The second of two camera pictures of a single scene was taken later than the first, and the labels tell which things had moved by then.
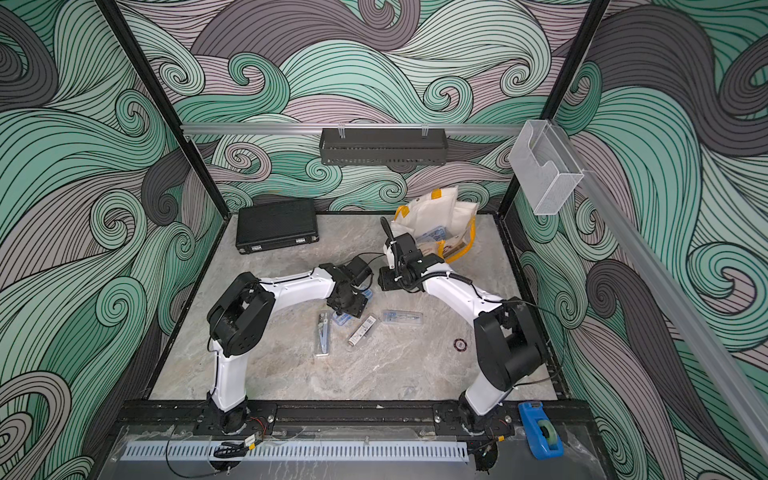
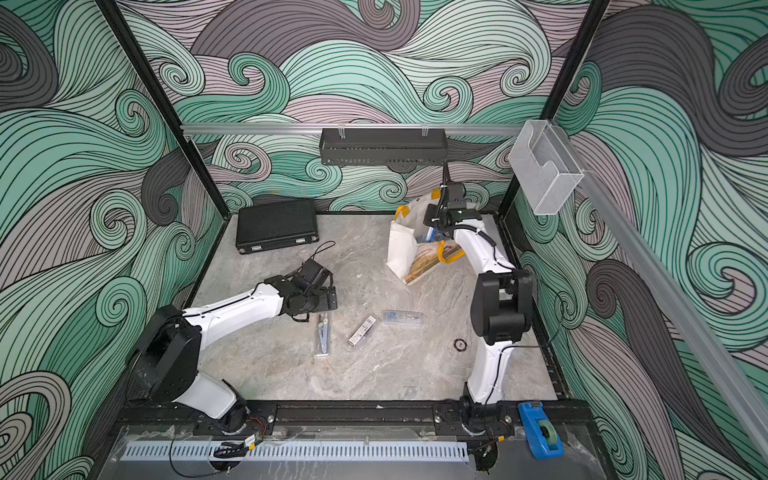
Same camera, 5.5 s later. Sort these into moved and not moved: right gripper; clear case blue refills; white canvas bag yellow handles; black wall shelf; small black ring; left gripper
Moved: right gripper; left gripper
Not moved: clear case blue refills; white canvas bag yellow handles; small black ring; black wall shelf
